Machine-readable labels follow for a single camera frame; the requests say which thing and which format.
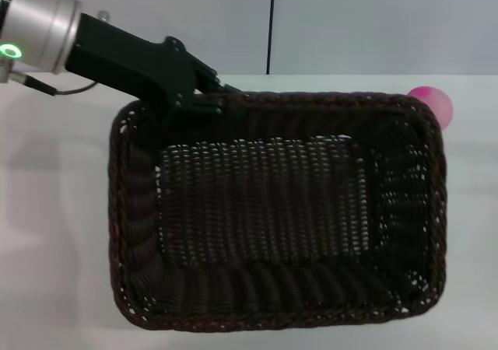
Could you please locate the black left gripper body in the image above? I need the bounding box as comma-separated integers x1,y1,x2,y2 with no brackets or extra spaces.
65,12,219,120

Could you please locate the black woven plastic basket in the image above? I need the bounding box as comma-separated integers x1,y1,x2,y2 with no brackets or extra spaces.
107,90,447,334

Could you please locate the pink peach toy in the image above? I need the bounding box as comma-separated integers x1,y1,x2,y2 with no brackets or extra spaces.
406,86,454,133

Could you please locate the black cable with silver plug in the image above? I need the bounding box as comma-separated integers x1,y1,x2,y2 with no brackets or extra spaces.
0,64,98,96

